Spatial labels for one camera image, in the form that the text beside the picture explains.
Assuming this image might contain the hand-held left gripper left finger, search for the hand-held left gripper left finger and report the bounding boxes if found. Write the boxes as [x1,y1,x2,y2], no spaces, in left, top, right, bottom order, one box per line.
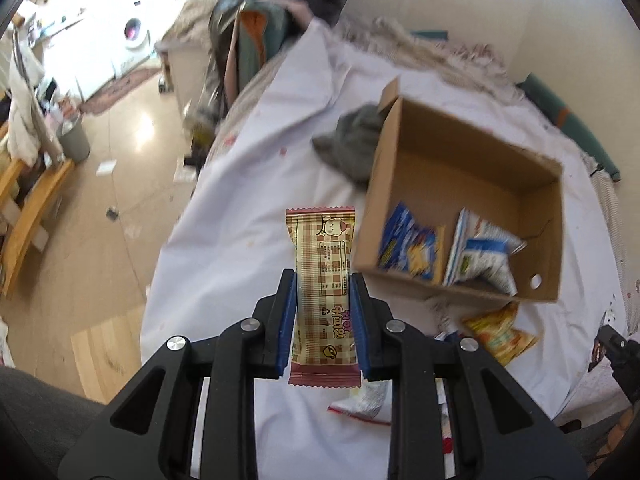
[57,269,298,480]

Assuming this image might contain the white printed bed sheet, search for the white printed bed sheet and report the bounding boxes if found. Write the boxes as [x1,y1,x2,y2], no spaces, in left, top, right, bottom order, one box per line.
[140,20,628,480]

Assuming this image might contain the beige knitted blanket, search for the beige knitted blanket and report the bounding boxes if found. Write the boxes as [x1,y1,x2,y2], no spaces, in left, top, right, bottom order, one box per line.
[334,15,517,107]

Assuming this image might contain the small white red-end snack packet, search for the small white red-end snack packet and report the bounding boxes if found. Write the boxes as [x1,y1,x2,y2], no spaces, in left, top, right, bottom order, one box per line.
[438,400,457,467]

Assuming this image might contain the brown cardboard box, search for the brown cardboard box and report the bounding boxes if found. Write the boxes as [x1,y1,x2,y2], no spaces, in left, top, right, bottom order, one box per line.
[352,77,565,304]

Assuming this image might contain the yellow snack packet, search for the yellow snack packet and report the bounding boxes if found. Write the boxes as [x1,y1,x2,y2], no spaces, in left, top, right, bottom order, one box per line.
[461,302,542,367]

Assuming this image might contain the white hanging clothes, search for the white hanging clothes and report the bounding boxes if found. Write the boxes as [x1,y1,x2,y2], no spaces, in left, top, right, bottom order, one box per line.
[6,35,65,163]

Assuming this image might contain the light wooden board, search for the light wooden board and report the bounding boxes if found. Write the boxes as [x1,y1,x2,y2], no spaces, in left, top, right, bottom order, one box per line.
[70,305,152,405]

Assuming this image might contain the green pillow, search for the green pillow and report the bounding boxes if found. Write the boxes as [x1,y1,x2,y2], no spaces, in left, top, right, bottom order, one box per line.
[519,72,624,182]

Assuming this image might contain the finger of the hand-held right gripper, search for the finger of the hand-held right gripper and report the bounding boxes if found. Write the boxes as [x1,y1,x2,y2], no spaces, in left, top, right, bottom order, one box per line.
[592,325,640,405]

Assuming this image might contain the white washing machine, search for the white washing machine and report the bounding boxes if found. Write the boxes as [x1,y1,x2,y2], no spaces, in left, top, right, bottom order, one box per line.
[116,2,152,52]

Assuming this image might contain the large white red-end snack packet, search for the large white red-end snack packet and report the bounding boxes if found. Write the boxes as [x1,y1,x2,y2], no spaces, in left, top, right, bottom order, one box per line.
[327,379,396,427]

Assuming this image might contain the teal cushion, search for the teal cushion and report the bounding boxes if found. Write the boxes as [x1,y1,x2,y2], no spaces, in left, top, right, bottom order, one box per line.
[232,6,302,92]

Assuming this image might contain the beige plaid snack packet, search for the beige plaid snack packet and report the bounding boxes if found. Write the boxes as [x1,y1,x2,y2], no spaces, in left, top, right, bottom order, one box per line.
[285,205,362,387]

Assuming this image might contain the white and blue snack packet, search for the white and blue snack packet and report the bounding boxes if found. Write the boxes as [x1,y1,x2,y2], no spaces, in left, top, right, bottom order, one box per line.
[444,207,527,297]

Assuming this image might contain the dark grey cloth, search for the dark grey cloth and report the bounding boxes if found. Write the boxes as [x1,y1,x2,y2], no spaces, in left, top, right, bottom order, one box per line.
[0,365,112,480]

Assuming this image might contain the grey trash bin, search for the grey trash bin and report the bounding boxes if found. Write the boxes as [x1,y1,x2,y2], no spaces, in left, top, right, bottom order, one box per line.
[55,112,92,163]

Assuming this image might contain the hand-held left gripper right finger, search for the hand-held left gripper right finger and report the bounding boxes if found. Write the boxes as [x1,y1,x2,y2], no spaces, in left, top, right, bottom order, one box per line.
[349,272,586,480]

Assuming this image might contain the patterned floor rug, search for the patterned floor rug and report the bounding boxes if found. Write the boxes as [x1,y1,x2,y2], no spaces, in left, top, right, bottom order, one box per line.
[80,64,162,117]

